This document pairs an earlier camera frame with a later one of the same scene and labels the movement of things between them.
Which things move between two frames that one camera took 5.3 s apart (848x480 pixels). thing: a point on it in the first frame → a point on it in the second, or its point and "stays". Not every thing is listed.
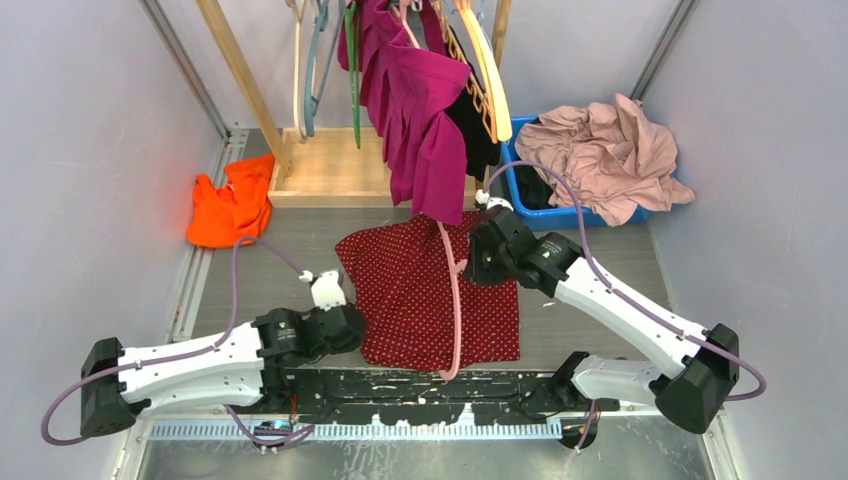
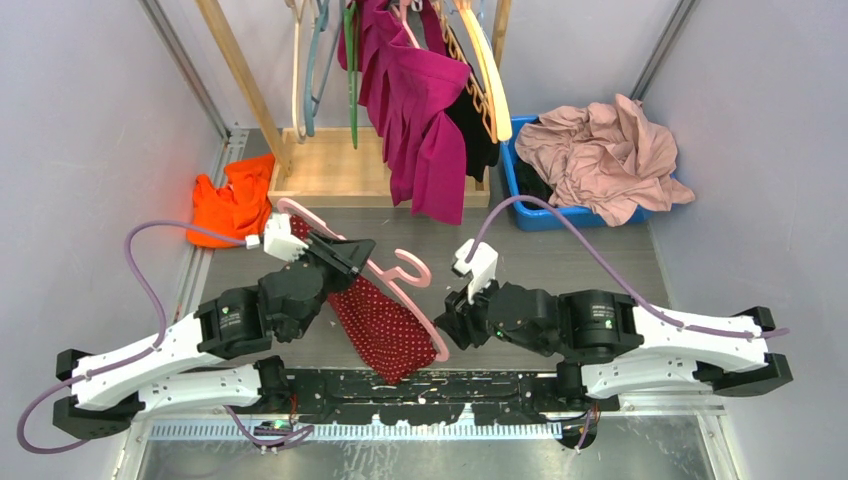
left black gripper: (346, 348) → (344, 258)
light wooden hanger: (500, 101) stays
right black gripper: (475, 271) → (459, 320)
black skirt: (471, 109) stays
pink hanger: (401, 14) stays
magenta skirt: (407, 90) stays
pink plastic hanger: (456, 272) → (388, 281)
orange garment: (240, 209) stays
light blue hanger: (480, 16) stays
